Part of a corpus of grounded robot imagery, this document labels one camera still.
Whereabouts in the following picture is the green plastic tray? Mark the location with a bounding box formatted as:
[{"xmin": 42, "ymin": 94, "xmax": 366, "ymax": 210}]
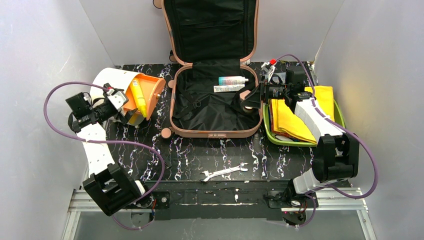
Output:
[{"xmin": 262, "ymin": 100, "xmax": 346, "ymax": 148}]

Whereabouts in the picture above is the yellow snack packet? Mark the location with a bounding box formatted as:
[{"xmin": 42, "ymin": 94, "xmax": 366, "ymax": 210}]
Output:
[{"xmin": 271, "ymin": 85, "xmax": 335, "ymax": 144}]

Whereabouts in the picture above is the cream cylindrical drum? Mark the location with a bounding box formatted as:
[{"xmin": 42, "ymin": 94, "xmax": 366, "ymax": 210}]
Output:
[{"xmin": 93, "ymin": 67, "xmax": 166, "ymax": 126}]

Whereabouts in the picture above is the pink hard-shell suitcase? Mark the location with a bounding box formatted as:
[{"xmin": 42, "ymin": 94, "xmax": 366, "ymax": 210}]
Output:
[{"xmin": 154, "ymin": 0, "xmax": 263, "ymax": 139}]

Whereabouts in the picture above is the red snack packet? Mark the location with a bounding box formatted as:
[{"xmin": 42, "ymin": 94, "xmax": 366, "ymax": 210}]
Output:
[{"xmin": 268, "ymin": 100, "xmax": 295, "ymax": 138}]

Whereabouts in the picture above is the white printed garment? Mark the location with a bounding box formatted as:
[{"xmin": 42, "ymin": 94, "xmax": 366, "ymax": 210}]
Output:
[{"xmin": 274, "ymin": 134, "xmax": 299, "ymax": 142}]

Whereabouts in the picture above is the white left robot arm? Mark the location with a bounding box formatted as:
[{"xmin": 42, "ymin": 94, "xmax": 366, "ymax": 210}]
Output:
[{"xmin": 66, "ymin": 89, "xmax": 146, "ymax": 216}]

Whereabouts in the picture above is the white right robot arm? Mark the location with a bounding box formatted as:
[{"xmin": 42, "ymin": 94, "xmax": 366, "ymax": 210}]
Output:
[{"xmin": 240, "ymin": 66, "xmax": 359, "ymax": 197}]

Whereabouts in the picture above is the silver open-end wrench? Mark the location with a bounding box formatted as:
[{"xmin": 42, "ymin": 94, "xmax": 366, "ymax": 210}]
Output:
[{"xmin": 200, "ymin": 162, "xmax": 249, "ymax": 182}]

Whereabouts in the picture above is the round copper compact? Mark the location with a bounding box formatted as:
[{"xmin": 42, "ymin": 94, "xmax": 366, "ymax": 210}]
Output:
[{"xmin": 242, "ymin": 106, "xmax": 254, "ymax": 114}]

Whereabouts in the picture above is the round pink compact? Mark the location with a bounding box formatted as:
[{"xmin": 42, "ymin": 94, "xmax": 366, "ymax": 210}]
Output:
[{"xmin": 239, "ymin": 90, "xmax": 251, "ymax": 101}]

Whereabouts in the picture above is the clear plastic screw box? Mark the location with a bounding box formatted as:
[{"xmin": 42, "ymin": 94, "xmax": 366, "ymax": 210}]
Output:
[{"xmin": 265, "ymin": 72, "xmax": 307, "ymax": 85}]

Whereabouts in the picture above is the white toothpaste tube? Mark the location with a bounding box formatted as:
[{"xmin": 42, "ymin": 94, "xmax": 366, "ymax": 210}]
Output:
[{"xmin": 213, "ymin": 84, "xmax": 245, "ymax": 93}]

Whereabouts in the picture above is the teal pink tube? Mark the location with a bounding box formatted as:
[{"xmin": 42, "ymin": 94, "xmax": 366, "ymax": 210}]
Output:
[{"xmin": 218, "ymin": 76, "xmax": 249, "ymax": 86}]

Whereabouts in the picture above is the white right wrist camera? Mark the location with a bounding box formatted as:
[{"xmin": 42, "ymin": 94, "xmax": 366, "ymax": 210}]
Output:
[{"xmin": 261, "ymin": 59, "xmax": 279, "ymax": 85}]

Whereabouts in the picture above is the aluminium frame rail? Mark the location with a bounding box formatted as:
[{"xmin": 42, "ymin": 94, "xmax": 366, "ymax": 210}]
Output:
[{"xmin": 61, "ymin": 158, "xmax": 157, "ymax": 240}]

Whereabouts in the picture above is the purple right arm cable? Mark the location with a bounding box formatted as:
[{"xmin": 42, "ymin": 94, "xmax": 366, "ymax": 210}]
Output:
[{"xmin": 276, "ymin": 54, "xmax": 380, "ymax": 229}]

